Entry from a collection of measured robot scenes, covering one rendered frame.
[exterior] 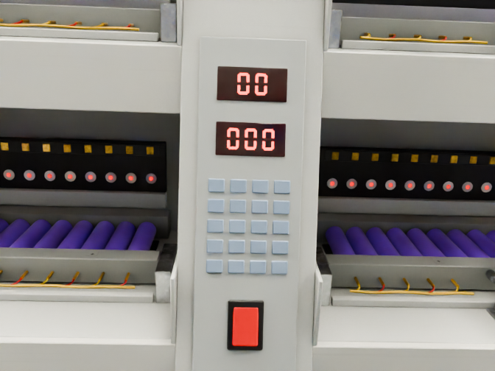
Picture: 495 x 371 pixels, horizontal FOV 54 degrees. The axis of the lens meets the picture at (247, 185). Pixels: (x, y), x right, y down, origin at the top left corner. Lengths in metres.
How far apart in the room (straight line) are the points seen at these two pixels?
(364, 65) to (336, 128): 0.20
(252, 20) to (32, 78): 0.15
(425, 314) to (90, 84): 0.30
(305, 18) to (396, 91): 0.08
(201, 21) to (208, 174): 0.10
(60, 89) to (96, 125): 0.19
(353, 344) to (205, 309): 0.11
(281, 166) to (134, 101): 0.11
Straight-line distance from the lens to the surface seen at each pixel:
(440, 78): 0.36
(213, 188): 0.32
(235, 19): 0.34
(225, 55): 0.33
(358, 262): 0.42
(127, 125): 0.54
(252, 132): 0.32
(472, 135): 0.59
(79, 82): 0.35
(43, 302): 0.41
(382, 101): 0.35
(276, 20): 0.34
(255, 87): 0.32
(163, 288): 0.38
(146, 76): 0.34
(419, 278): 0.43
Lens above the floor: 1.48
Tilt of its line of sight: 3 degrees down
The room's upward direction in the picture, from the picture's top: 2 degrees clockwise
